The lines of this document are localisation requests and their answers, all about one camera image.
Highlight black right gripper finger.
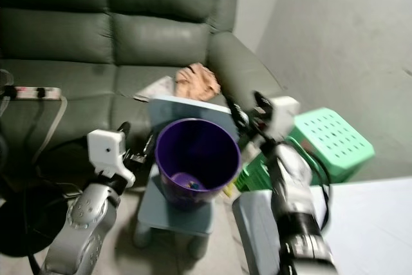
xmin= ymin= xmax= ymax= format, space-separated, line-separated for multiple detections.
xmin=252 ymin=91 xmax=276 ymax=121
xmin=224 ymin=96 xmax=250 ymax=135

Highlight purple plastic rubbish bin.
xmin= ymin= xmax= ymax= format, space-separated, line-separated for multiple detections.
xmin=154 ymin=117 xmax=242 ymax=211

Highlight light blue plastic chair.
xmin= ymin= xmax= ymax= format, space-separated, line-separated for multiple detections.
xmin=135 ymin=94 xmax=239 ymax=256

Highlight white paper sheet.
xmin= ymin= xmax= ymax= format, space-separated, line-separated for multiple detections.
xmin=135 ymin=75 xmax=178 ymax=102

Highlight green plastic stool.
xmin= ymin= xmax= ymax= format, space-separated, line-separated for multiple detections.
xmin=234 ymin=107 xmax=376 ymax=193

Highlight white power strip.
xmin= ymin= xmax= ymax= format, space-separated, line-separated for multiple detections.
xmin=8 ymin=86 xmax=64 ymax=101

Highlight green leather sofa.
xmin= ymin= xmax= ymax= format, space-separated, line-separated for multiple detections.
xmin=0 ymin=0 xmax=287 ymax=182

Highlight pale blue plastic box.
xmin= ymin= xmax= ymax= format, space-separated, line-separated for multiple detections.
xmin=231 ymin=191 xmax=288 ymax=275

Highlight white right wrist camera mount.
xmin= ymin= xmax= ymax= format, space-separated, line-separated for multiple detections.
xmin=266 ymin=95 xmax=303 ymax=137

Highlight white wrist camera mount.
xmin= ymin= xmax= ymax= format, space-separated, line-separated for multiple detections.
xmin=266 ymin=95 xmax=303 ymax=137
xmin=88 ymin=129 xmax=136 ymax=182

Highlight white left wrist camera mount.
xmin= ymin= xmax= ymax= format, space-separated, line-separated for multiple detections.
xmin=88 ymin=129 xmax=136 ymax=182

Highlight white power strip cable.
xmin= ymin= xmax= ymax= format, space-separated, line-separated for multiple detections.
xmin=39 ymin=97 xmax=70 ymax=160

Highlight black floor cable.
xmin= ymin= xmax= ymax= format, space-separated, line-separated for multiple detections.
xmin=26 ymin=252 xmax=42 ymax=275

